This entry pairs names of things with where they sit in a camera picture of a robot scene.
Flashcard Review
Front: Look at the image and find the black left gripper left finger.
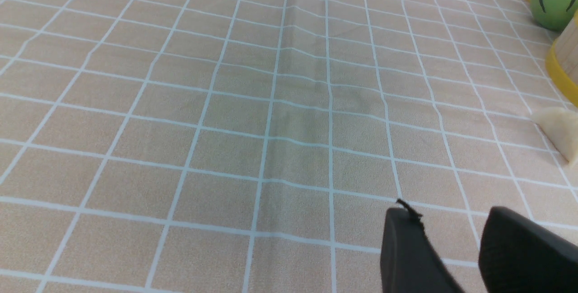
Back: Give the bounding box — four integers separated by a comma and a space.
380, 199, 464, 293

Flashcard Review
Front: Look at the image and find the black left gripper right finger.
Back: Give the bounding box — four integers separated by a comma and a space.
478, 206, 578, 293

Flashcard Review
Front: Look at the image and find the white dumpling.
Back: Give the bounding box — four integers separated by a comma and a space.
531, 107, 578, 167

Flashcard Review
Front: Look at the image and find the yellow bamboo steamer tray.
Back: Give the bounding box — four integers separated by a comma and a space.
545, 11, 578, 106

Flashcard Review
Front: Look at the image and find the beige checkered tablecloth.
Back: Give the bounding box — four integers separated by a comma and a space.
0, 0, 577, 293

